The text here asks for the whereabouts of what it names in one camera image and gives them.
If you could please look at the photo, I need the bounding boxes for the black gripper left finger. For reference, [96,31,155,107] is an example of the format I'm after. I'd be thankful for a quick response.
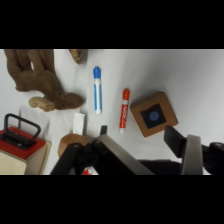
[96,125,155,176]

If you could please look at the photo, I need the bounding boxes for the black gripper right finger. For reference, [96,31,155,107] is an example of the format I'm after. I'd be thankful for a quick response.
[163,125,204,176]

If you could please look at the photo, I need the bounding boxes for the wooden block with blue dot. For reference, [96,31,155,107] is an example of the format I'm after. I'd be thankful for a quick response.
[129,90,179,138]

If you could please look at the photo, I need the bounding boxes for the red and white marker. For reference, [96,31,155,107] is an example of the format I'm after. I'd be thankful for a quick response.
[118,87,132,134]

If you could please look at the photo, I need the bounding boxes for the brown round toy with tag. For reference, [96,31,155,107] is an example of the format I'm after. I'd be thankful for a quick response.
[57,112,100,176]

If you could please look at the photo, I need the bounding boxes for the blue and white marker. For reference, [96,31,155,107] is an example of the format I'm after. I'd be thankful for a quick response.
[92,65,104,116]

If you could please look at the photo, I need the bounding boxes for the wooden box with red lid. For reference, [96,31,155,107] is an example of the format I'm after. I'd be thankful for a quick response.
[0,112,53,176]

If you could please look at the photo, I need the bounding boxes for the small tan plush toy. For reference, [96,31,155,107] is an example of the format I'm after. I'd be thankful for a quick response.
[68,49,89,65]

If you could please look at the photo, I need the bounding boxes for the brown plush moose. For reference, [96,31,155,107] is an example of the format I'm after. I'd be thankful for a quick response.
[3,49,85,113]

